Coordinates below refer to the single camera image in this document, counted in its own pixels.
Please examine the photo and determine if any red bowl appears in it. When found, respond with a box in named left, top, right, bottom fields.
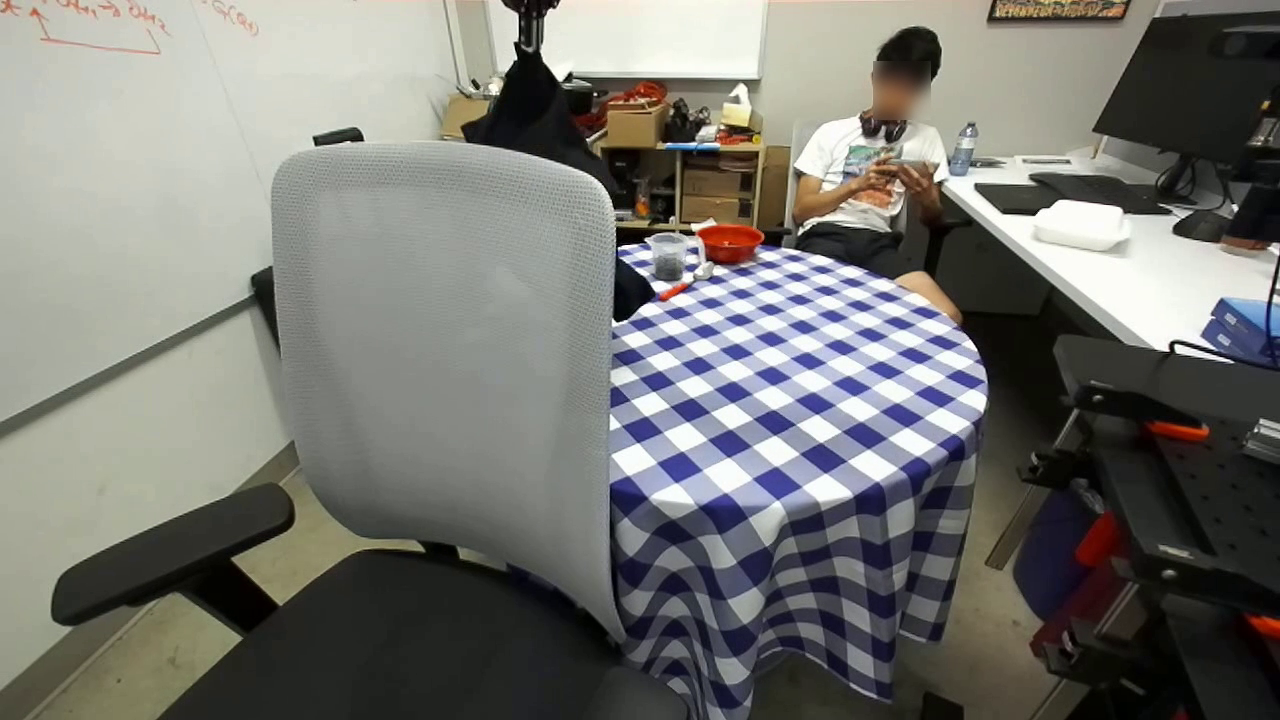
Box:
left=696, top=221, right=769, bottom=267

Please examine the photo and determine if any small whiteboard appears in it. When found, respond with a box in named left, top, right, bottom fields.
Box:
left=482, top=0, right=774, bottom=86

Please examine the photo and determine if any clear water bottle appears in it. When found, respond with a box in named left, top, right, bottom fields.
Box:
left=944, top=115, right=982, bottom=180

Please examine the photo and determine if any blue book stack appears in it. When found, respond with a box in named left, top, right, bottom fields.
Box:
left=1201, top=290, right=1280, bottom=373

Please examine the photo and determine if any blue white checkered tablecloth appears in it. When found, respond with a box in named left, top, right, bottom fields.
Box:
left=605, top=237, right=996, bottom=720

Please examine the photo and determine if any wooden storage shelf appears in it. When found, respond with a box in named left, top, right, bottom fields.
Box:
left=588, top=123, right=772, bottom=239

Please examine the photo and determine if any black keyboard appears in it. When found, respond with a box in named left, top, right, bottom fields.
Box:
left=973, top=177, right=1063, bottom=221

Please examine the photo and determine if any orange handled clamp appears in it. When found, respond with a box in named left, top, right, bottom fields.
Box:
left=1068, top=509, right=1126, bottom=570
left=1140, top=413, right=1215, bottom=446

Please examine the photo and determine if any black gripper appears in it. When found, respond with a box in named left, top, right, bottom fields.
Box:
left=501, top=0, right=562, bottom=57

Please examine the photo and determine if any brown cardboard box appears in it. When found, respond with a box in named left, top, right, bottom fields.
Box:
left=438, top=86, right=501, bottom=144

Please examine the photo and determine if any large wall whiteboard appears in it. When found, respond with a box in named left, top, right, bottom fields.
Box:
left=0, top=0, right=462, bottom=433

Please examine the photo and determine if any grey mesh office chair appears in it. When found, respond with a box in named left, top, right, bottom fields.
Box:
left=49, top=123, right=698, bottom=720

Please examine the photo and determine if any seated person in white shirt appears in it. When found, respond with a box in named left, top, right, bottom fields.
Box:
left=787, top=23, right=967, bottom=329

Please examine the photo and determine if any white folded plastic bag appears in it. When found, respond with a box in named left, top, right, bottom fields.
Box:
left=1026, top=197, right=1134, bottom=254

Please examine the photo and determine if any white office desk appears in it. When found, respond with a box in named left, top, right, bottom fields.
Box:
left=941, top=147, right=1280, bottom=359

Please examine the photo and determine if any clear plastic measuring cup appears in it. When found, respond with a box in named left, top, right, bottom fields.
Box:
left=644, top=229, right=706, bottom=289

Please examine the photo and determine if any framed wall picture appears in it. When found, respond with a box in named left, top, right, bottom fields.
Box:
left=982, top=0, right=1134, bottom=27

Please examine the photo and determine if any black computer monitor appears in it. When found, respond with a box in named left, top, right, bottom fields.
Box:
left=1088, top=9, right=1280, bottom=173

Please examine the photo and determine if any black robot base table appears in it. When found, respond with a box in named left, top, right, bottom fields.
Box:
left=1013, top=329, right=1280, bottom=720

